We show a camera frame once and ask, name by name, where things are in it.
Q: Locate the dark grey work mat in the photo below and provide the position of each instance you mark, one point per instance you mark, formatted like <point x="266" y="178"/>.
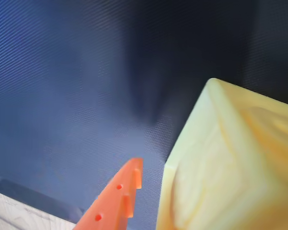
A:
<point x="62" y="72"/>

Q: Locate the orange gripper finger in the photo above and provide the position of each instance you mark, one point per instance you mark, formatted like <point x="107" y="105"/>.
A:
<point x="110" y="203"/>

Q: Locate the yellow toy block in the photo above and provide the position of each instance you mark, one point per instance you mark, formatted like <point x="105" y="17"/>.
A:
<point x="225" y="167"/>

